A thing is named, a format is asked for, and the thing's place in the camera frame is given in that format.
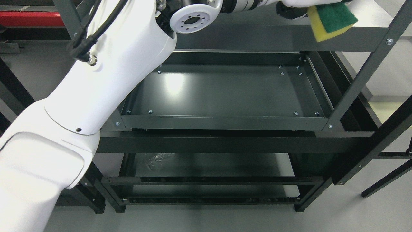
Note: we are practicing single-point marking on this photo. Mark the white robotic left hand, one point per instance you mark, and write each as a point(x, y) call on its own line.
point(294, 9)

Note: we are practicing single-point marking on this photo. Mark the green yellow sponge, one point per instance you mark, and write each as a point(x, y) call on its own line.
point(330, 20)

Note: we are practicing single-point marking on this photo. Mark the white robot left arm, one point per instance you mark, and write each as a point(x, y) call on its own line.
point(51, 144)

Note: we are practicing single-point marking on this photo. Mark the dark metal cart shelf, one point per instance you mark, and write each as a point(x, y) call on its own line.
point(228, 101)

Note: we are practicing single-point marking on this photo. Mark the red bar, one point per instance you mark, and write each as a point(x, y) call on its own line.
point(30, 19)

